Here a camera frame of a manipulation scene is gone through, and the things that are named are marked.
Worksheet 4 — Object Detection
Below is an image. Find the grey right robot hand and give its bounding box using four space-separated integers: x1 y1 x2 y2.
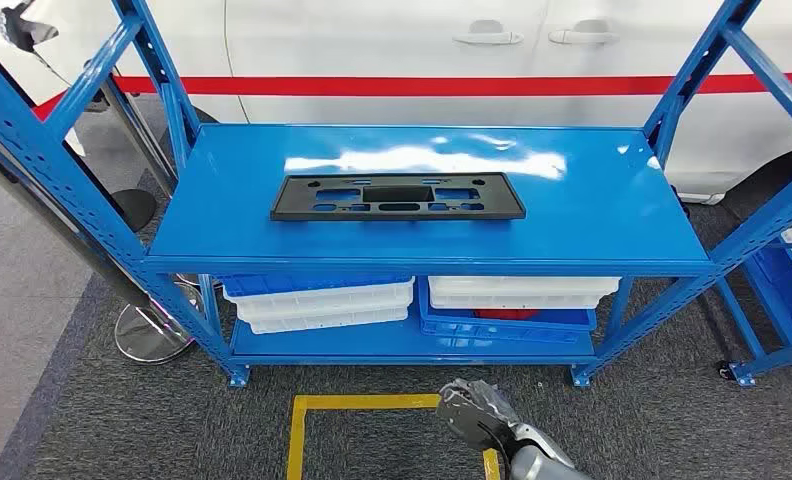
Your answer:
435 378 524 458

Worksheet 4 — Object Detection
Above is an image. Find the black plastic plate frame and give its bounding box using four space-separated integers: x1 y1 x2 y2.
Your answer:
270 172 527 223

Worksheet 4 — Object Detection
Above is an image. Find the red part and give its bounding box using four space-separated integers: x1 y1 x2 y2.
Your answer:
473 308 540 322

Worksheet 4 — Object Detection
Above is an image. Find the blue metal shelf rack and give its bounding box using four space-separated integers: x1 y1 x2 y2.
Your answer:
0 0 792 389

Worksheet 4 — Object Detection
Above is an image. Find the blue wheeled shelf rack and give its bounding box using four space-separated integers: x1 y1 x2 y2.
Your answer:
713 205 792 389

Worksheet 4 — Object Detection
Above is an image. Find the yellow floor tape square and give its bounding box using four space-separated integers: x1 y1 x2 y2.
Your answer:
285 394 503 480

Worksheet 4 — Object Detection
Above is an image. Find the red barrier belt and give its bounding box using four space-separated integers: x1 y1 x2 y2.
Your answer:
31 72 792 122

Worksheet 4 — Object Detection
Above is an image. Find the white car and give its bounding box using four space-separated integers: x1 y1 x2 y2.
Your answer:
0 0 792 207

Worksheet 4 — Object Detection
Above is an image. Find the black pole stand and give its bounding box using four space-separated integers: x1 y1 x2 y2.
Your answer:
109 188 158 233

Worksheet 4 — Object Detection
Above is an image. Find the chrome stanchion post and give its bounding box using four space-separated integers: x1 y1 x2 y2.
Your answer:
0 130 204 366
83 52 180 197

